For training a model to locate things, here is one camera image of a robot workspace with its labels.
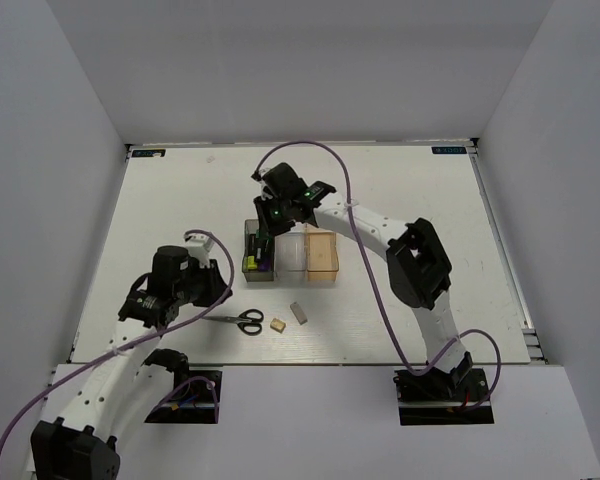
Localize orange transparent container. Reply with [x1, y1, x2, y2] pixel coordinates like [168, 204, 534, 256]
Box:
[305, 225, 339, 287]

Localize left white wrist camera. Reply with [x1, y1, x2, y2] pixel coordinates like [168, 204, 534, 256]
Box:
[184, 234, 214, 268]

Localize clear transparent container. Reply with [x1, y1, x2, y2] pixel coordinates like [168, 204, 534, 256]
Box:
[274, 231, 307, 284]

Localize left blue table label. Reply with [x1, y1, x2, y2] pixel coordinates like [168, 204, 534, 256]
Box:
[131, 149, 166, 158]

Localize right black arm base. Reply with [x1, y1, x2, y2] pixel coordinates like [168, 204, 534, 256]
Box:
[393, 368, 495, 426]

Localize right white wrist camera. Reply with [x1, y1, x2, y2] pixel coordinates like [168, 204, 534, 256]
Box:
[251, 167, 274, 200]

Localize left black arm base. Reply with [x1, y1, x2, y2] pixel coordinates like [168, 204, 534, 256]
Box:
[145, 369, 223, 425]

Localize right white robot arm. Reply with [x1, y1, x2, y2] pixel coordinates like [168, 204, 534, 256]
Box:
[252, 163, 473, 399]

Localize green highlighter marker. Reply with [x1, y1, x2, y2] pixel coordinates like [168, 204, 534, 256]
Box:
[248, 230, 260, 247]

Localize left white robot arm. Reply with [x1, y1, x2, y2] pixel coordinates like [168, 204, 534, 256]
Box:
[31, 234, 232, 479]

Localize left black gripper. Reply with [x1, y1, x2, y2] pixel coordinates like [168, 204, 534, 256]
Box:
[175, 258, 234, 307]

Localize right blue table label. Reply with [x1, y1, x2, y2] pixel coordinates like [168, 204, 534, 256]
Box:
[431, 146, 467, 155]

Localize blue table label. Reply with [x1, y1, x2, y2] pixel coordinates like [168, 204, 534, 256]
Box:
[131, 149, 166, 158]
[431, 146, 467, 155]

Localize yellow highlighter marker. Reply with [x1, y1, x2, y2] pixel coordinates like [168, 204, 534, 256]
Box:
[244, 246, 258, 271]

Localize grey rectangular eraser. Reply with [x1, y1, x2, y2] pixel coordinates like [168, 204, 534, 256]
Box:
[289, 302, 308, 325]

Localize grey transparent container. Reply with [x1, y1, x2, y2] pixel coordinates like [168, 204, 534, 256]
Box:
[242, 219, 275, 282]

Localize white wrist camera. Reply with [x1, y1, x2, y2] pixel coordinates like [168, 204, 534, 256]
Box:
[251, 167, 274, 200]
[184, 234, 214, 268]

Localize black handled scissors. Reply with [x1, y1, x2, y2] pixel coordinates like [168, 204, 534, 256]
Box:
[203, 308, 264, 336]

